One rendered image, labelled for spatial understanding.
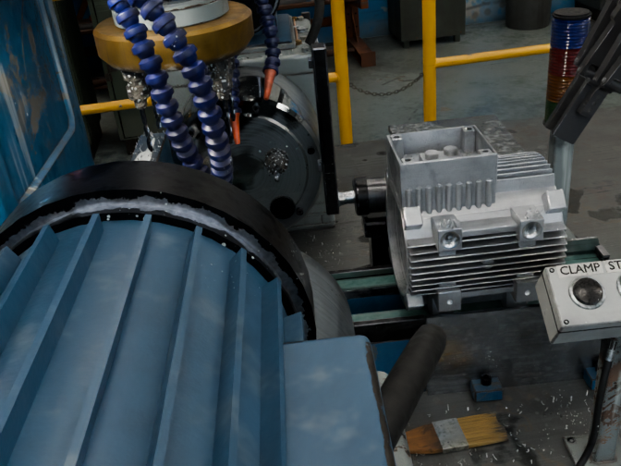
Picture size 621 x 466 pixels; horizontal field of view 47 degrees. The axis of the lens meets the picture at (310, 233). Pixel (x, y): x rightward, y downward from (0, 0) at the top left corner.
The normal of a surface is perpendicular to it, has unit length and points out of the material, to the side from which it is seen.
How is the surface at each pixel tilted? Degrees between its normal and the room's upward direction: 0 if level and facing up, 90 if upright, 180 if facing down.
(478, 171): 90
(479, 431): 2
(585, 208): 0
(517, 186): 88
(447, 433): 0
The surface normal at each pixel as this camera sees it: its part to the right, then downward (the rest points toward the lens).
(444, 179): 0.07, 0.48
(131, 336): 0.29, -0.84
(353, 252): -0.09, -0.87
